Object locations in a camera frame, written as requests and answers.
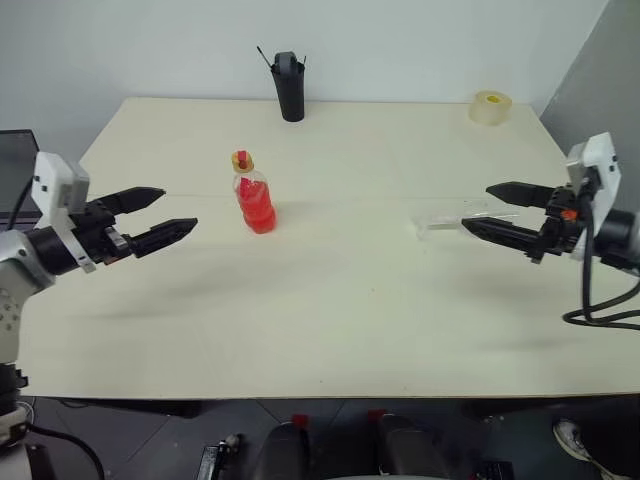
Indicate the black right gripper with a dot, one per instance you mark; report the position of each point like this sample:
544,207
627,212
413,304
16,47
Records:
557,230

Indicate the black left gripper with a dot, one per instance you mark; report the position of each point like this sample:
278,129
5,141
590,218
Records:
97,235

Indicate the clear plastic wine glass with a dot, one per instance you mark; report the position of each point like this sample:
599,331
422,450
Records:
440,222

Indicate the red liquid plastic bottle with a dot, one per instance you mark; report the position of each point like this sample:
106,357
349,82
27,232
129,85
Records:
257,212

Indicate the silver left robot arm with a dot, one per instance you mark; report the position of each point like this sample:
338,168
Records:
20,260

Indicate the clear tape roll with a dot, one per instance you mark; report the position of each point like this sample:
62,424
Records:
490,110

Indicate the black laptop computer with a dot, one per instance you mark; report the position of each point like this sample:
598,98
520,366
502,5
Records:
17,170

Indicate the black tapered cup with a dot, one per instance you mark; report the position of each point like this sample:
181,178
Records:
292,97

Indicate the thin black stick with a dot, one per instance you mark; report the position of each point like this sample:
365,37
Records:
264,56

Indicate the grey object in black cup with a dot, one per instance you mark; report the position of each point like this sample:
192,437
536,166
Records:
286,61

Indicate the small black device under table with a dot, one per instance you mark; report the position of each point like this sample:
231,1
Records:
222,457

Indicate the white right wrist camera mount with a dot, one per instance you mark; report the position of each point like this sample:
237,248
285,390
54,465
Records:
602,155

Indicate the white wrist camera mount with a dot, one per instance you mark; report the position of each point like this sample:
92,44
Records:
602,155
47,180

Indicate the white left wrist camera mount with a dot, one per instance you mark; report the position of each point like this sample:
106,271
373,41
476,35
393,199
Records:
47,180

